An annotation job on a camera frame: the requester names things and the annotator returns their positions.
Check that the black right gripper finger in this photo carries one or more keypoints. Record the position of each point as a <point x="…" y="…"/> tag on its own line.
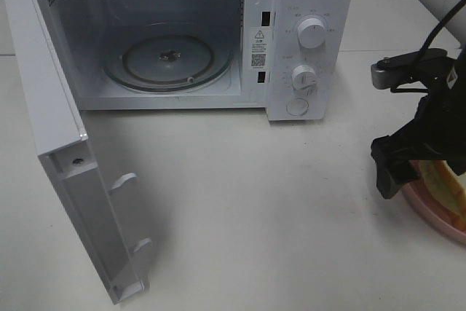
<point x="392" y="157"/>

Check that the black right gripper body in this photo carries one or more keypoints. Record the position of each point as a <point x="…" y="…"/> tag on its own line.
<point x="437" y="131"/>

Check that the pink round plate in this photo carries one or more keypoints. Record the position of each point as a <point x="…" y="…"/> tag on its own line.
<point x="414" y="193"/>

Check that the sandwich with lettuce and cheese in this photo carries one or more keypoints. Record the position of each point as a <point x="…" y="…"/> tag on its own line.
<point x="445" y="192"/>

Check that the round white door button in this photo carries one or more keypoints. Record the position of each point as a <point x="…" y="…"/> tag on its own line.
<point x="297" y="107"/>

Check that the white microwave door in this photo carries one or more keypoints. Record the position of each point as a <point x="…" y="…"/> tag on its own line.
<point x="105" y="215"/>

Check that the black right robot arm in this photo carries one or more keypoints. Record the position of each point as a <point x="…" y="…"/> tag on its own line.
<point x="457" y="81"/>

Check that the lower white timer knob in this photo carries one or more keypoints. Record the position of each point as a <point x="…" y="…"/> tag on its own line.
<point x="303" y="77"/>

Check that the upper white round knob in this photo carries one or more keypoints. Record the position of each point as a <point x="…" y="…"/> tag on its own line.
<point x="311" y="32"/>

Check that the white warning label sticker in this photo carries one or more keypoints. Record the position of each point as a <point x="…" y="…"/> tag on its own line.
<point x="259" y="42"/>

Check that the glass microwave turntable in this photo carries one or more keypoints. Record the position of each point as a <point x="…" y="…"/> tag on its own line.
<point x="169" y="57"/>

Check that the white microwave oven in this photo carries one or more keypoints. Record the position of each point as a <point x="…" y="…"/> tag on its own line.
<point x="88" y="24"/>

